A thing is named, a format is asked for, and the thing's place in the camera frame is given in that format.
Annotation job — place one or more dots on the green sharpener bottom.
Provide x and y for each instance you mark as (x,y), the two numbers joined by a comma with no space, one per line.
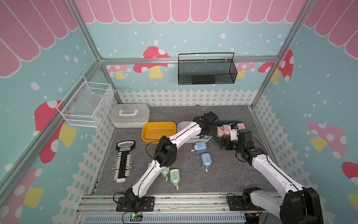
(175,177)

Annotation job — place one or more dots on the green circuit board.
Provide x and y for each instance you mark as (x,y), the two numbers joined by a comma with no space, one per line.
(136,218)

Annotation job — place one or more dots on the blue sharpener center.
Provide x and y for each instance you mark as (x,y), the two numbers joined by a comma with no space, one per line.
(206,161)

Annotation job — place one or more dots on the white wire mesh basket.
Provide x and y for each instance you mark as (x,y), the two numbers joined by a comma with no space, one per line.
(86,104)

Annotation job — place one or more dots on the white storage box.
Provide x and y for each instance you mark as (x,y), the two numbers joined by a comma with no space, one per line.
(183,125)

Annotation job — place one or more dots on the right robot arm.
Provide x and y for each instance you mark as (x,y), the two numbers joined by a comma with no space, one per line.
(296,204)

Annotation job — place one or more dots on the pink sharpener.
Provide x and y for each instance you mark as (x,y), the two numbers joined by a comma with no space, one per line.
(241,126)
(226,131)
(220,132)

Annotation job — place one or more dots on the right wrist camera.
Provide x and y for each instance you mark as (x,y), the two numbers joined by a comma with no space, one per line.
(233,131)

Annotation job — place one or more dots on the blue sharpener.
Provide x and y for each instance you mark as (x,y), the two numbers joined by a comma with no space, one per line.
(206,161)
(200,148)

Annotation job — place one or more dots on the translucent lidded case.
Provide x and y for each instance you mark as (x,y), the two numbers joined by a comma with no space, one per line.
(130,115)

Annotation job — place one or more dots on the yellow storage box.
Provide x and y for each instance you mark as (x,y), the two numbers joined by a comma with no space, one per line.
(153,131)

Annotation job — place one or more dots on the black wire mesh basket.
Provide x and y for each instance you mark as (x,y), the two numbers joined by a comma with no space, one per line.
(206,68)

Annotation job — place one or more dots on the aluminium rail frame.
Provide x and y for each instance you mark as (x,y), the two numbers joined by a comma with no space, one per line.
(202,208)

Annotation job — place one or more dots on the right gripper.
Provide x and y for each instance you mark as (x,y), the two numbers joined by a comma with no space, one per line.
(227,146)

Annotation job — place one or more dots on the pink sharpener bottom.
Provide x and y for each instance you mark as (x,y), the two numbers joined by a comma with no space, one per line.
(226,131)

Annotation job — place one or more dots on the blue sharpener upper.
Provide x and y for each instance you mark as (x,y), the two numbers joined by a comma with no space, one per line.
(200,148)

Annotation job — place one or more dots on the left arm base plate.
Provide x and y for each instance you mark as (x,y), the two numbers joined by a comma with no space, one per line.
(142,204)

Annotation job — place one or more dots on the teal storage box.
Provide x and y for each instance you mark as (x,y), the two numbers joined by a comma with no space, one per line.
(225,122)

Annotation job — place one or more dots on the black tool rack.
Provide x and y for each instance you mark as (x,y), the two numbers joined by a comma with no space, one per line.
(123,160)

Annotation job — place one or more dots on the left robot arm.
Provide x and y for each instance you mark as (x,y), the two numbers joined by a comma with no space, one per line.
(166,153)

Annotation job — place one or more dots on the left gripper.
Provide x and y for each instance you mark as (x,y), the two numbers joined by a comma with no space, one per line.
(210,133)

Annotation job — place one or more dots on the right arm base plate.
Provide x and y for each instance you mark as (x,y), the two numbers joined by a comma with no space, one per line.
(235,203)

